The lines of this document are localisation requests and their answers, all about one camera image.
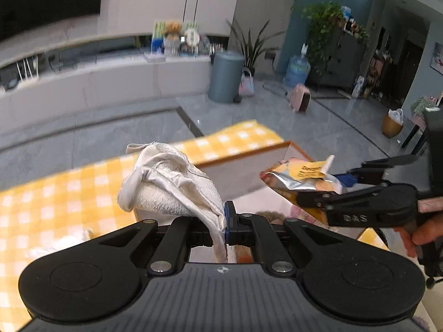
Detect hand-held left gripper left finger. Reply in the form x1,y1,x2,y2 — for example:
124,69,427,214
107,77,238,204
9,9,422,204
98,217,215,276

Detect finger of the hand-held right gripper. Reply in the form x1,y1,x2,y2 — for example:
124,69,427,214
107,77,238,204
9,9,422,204
336,155,429,188
296,191,347,209

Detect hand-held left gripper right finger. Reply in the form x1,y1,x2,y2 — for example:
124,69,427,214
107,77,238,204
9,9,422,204
224,201,347,276

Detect yellow foil snack packet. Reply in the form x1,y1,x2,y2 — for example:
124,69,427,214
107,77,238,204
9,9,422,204
259,154,347,216

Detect orange cardboard box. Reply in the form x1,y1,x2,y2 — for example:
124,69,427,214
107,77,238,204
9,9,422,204
133,140,360,264

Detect white cloth bundle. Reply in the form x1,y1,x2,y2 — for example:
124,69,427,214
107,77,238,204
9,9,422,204
117,142,230,264

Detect person's right hand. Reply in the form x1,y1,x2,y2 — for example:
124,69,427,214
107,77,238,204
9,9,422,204
394,212,443,258

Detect pink white knitted hat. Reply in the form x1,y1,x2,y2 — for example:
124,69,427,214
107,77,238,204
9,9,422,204
290,206,328,229

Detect gold pot with white bag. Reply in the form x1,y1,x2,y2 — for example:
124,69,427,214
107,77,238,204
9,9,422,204
381,108,405,138

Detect black side table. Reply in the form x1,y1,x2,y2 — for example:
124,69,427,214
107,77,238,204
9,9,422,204
398,112,432,158

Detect pink space heater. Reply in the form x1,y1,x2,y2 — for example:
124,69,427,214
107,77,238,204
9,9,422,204
289,83,311,113

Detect small green plant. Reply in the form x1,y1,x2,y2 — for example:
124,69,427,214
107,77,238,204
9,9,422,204
411,95,439,115

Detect cluttered shelf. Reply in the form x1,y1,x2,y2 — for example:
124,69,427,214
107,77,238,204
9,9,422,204
367,50,394,99

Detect dark grey cabinet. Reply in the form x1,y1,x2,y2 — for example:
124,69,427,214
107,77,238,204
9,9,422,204
313,24,369,89

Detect blue water jug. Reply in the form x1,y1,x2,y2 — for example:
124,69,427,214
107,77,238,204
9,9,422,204
284,43,311,89

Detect cream sofa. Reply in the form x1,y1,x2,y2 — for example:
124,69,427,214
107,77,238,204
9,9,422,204
413,294,443,332

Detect pink woven handbag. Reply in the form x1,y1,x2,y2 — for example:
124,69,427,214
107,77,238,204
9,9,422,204
238,69,255,97

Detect grey trash bin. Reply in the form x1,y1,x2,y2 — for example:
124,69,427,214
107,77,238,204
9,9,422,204
208,50,246,104

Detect yellow checked mat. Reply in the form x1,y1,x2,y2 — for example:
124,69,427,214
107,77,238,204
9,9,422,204
0,119,389,320

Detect trailing pothos plant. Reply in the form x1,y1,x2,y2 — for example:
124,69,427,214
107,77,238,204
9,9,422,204
301,2,347,77

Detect bottles on cabinet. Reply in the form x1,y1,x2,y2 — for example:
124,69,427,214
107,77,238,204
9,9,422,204
341,5,369,39

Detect long-leaved potted plant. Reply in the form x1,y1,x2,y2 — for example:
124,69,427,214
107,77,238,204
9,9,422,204
226,19,285,77

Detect white television console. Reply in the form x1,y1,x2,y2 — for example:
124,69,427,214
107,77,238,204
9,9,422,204
0,46,216,122

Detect white round desk fan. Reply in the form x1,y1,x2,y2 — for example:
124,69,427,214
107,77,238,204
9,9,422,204
183,29,201,55

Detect black power cable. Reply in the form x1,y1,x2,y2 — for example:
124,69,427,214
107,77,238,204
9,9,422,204
262,82,290,98

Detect wall picture with red figure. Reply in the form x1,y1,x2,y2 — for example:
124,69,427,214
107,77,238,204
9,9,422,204
430,41,443,76

